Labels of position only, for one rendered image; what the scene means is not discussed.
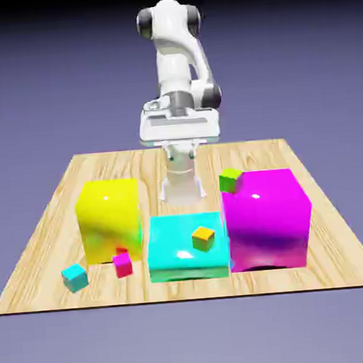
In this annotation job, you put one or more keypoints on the large cyan box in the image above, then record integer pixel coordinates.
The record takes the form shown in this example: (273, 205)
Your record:
(174, 240)

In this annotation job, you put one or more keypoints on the small pink cube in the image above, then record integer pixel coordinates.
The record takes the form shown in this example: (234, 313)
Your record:
(123, 265)

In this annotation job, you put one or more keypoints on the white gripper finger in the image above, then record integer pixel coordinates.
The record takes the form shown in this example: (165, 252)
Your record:
(170, 153)
(192, 151)

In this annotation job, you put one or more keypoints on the small cyan cube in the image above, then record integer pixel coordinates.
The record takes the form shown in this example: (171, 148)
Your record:
(74, 277)

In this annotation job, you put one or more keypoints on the large yellow box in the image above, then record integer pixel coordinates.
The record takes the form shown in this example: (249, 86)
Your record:
(109, 218)

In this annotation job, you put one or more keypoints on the small orange cube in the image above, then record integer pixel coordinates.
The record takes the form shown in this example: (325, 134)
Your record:
(203, 239)

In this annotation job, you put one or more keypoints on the large magenta box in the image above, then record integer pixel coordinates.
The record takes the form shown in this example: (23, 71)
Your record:
(267, 224)

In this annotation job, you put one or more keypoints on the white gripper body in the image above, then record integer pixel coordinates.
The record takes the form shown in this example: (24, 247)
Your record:
(180, 129)

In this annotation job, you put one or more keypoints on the small green cube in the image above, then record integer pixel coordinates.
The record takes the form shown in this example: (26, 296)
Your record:
(229, 182)

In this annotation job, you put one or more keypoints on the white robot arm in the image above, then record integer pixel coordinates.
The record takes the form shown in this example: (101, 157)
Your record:
(171, 47)

